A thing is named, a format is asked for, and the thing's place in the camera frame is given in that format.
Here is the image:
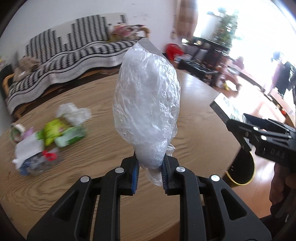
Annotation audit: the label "yellow-green snack packet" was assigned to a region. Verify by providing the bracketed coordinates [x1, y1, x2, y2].
[43, 118, 70, 146]

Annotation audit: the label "white crumpled tissue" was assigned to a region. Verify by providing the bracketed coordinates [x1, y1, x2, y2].
[57, 103, 92, 126]

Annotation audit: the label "brown stuffed toy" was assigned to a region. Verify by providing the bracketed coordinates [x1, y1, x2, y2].
[13, 57, 41, 83]

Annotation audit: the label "black tv stand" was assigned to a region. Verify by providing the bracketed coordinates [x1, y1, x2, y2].
[179, 37, 232, 88]

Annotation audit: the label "floral cushion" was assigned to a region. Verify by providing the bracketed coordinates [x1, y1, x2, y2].
[111, 23, 147, 42]

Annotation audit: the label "white printed paper wrapper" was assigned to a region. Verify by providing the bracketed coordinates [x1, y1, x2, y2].
[14, 137, 46, 169]

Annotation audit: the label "clear bottle with red cap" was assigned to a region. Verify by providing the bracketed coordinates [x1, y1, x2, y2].
[18, 149, 63, 176]

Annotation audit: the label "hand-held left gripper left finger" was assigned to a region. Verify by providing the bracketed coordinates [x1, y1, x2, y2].
[26, 151, 140, 241]

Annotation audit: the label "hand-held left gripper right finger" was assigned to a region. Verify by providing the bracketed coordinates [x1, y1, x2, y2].
[161, 158, 272, 241]

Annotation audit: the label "clear plastic bag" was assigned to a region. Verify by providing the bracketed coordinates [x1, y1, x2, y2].
[112, 38, 181, 187]

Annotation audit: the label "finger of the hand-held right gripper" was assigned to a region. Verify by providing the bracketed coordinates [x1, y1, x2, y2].
[225, 119, 269, 151]
[243, 113, 296, 138]

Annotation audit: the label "black bin with yellow rim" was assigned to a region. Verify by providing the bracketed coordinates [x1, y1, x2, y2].
[225, 144, 256, 186]

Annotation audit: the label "dark side cabinet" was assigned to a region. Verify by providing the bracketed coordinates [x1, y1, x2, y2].
[0, 63, 14, 99]

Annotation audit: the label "red bag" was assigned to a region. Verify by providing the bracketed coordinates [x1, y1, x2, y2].
[165, 43, 184, 61]

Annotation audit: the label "green and white packet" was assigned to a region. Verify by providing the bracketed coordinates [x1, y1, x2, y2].
[54, 126, 88, 148]

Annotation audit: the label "pink blurred object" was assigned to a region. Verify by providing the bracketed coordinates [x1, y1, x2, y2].
[221, 56, 246, 93]

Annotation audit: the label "person's right hand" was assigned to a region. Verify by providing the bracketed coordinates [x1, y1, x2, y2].
[269, 162, 296, 209]

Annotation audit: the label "sofa with striped blanket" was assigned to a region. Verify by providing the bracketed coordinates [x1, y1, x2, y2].
[6, 13, 139, 114]

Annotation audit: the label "printed packet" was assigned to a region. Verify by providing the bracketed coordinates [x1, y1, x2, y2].
[210, 95, 247, 122]

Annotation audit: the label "hanging dark clothes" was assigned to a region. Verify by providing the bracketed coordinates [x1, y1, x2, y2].
[270, 51, 296, 96]

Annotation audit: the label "green potted plant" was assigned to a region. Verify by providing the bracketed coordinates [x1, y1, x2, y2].
[211, 9, 240, 47]

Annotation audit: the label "checked curtain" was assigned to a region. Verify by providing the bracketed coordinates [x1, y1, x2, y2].
[177, 0, 199, 38]

